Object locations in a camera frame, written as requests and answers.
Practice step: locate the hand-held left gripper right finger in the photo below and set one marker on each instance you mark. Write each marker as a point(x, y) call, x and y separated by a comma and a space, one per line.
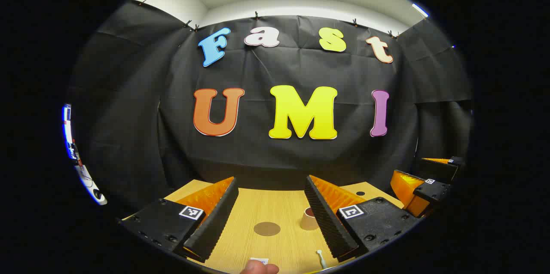
point(331, 222)

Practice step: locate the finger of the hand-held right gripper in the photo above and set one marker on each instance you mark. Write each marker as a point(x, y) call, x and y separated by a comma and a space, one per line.
point(438, 170)
point(434, 192)

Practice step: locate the ceiling light panel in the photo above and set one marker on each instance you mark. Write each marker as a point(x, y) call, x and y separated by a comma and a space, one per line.
point(420, 10)

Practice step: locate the beige cup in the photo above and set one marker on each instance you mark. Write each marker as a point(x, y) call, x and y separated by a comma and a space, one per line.
point(308, 221)

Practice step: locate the computer monitor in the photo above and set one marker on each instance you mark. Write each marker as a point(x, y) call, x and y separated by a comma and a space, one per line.
point(66, 132)

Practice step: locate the round brown coaster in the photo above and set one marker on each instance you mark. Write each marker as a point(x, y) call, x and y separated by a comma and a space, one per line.
point(267, 228)

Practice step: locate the wooden desktop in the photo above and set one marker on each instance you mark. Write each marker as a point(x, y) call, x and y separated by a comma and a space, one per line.
point(275, 248)

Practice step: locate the white side desk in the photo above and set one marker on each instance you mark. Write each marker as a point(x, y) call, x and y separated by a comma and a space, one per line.
point(92, 188)

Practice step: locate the white toothpaste tube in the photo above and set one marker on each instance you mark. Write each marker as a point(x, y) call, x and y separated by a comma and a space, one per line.
point(259, 260)

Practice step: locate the pale blue toothbrush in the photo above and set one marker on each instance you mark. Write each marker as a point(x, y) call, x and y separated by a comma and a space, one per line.
point(320, 257)

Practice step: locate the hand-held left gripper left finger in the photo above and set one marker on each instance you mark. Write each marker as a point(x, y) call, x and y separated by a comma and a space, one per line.
point(215, 222)

